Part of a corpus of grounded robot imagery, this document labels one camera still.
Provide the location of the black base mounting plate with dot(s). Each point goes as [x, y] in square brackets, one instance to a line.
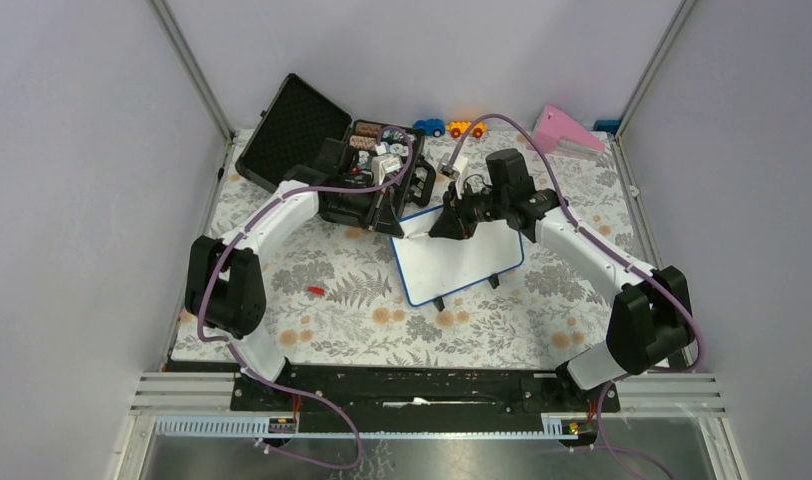
[332, 399]

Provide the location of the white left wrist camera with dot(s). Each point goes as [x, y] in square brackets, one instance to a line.
[387, 161]

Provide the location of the black poker chip case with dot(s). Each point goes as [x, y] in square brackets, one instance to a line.
[303, 127]

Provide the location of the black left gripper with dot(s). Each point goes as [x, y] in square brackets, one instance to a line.
[380, 213]

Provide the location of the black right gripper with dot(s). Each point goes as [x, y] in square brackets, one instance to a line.
[454, 222]

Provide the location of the blue framed whiteboard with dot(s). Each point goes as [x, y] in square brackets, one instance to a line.
[432, 267]

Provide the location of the orange toy car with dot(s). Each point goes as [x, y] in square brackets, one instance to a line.
[457, 128]

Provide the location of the blue toy car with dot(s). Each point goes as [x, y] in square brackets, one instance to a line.
[431, 127]

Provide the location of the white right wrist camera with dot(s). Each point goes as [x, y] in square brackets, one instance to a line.
[452, 167]

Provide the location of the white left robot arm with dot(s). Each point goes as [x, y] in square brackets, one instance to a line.
[225, 288]

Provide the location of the floral tablecloth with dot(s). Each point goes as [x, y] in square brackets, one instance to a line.
[542, 314]

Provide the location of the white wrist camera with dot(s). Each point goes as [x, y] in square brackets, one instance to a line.
[452, 167]
[387, 161]

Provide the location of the pink plastic stand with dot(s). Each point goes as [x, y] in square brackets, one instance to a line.
[555, 132]

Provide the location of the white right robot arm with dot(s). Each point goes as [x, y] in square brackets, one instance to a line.
[650, 307]

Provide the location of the blue block in corner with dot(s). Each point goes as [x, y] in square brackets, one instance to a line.
[610, 126]

